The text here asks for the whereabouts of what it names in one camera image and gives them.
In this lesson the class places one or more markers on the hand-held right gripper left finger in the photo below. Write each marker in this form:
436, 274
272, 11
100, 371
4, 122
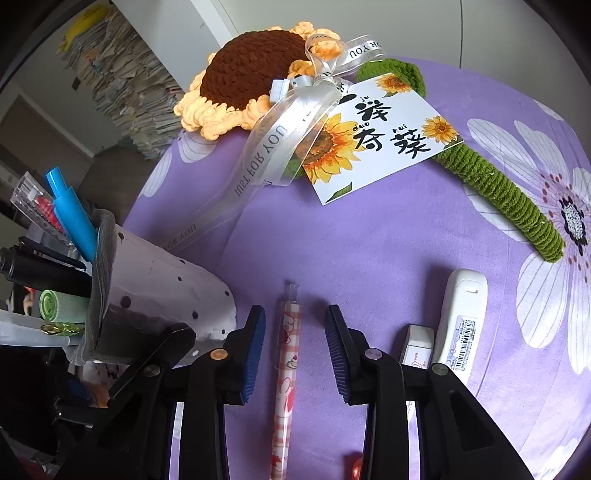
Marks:
253, 357

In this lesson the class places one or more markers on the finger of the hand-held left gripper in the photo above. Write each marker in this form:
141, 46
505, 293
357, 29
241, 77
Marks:
78, 392

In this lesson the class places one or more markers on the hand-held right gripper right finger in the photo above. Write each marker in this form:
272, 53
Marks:
339, 357

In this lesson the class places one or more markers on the pink patterned pen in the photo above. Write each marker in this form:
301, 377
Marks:
288, 350

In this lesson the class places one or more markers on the white eraser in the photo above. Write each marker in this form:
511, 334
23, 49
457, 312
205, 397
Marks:
418, 346

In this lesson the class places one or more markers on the clear pen with gold clip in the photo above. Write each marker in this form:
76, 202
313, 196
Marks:
27, 330

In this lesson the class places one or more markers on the yellow-green pen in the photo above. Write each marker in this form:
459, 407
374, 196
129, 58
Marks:
62, 305

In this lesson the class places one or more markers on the orange red marker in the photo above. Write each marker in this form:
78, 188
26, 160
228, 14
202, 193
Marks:
355, 467

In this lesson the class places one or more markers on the grey dotted pen holder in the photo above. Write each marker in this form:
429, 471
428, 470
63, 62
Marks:
161, 286

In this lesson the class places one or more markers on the thick black pen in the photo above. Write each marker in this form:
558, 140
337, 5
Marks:
41, 277

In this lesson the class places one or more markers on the white correction tape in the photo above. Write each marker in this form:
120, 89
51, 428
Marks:
461, 318

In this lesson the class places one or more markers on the thin black pen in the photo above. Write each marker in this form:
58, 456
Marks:
51, 254

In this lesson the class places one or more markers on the blue pen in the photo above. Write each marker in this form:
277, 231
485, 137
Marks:
74, 217

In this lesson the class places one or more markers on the purple floral tablecloth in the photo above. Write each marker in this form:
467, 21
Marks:
369, 249

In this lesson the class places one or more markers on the clear printed ribbon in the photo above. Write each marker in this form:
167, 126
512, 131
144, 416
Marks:
272, 147

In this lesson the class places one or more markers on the grey-green cloth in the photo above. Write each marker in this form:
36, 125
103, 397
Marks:
117, 182

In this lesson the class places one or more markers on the sunflower gift card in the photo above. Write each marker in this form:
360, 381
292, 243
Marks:
392, 129

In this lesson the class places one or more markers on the wooden door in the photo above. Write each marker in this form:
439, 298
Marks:
41, 129

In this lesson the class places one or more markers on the crochet sunflower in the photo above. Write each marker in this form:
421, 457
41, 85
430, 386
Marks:
249, 69

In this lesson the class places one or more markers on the tall pile of papers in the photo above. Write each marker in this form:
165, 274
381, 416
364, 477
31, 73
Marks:
120, 87

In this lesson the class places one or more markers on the yellow plush toy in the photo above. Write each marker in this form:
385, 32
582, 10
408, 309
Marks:
85, 21

